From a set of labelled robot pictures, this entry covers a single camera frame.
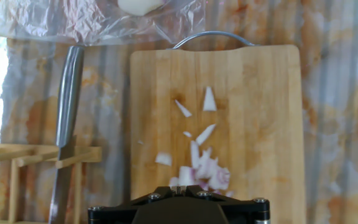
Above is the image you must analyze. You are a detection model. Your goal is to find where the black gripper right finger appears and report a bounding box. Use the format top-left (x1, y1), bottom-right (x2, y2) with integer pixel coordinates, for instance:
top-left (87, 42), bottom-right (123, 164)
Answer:
top-left (178, 184), bottom-right (272, 224)

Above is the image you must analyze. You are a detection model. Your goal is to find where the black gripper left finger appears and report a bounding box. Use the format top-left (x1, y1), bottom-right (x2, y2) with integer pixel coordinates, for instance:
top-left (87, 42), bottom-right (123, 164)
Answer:
top-left (87, 185), bottom-right (179, 224)

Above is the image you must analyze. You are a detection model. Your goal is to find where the red onion wedge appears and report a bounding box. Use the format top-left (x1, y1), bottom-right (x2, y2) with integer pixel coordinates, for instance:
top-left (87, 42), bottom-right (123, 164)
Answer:
top-left (168, 140), bottom-right (231, 196)

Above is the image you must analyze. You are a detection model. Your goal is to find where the steel cleaver knife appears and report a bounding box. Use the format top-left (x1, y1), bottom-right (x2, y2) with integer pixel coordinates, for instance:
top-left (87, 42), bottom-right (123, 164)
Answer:
top-left (48, 45), bottom-right (86, 224)

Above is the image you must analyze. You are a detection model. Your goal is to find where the clear bag of onions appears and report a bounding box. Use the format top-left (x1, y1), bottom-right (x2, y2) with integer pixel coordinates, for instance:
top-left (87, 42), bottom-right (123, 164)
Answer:
top-left (0, 0), bottom-right (206, 47)

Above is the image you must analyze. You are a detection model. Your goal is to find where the chopped onion piece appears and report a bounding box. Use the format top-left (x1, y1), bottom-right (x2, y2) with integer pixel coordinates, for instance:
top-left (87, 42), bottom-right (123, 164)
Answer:
top-left (154, 152), bottom-right (173, 167)

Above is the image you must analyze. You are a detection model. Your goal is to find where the white onion sliver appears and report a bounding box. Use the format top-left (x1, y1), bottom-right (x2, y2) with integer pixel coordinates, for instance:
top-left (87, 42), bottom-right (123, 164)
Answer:
top-left (202, 86), bottom-right (218, 113)
top-left (174, 99), bottom-right (193, 118)
top-left (195, 123), bottom-right (217, 146)

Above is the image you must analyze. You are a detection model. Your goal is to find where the wooden peg dish rack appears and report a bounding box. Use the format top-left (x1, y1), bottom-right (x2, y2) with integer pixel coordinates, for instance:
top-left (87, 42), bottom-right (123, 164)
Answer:
top-left (0, 142), bottom-right (103, 224)

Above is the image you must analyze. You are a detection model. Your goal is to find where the bamboo cutting board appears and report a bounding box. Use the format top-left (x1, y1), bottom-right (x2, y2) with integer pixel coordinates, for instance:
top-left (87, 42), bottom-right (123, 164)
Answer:
top-left (129, 30), bottom-right (306, 224)

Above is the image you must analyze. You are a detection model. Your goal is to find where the clear plastic table sheet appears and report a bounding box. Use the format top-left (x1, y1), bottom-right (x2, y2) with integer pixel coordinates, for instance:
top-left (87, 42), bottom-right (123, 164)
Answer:
top-left (0, 0), bottom-right (358, 224)

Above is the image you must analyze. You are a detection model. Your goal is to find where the white onion half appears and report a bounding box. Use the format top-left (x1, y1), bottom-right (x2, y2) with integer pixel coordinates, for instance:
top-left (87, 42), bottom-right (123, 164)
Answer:
top-left (117, 0), bottom-right (165, 17)

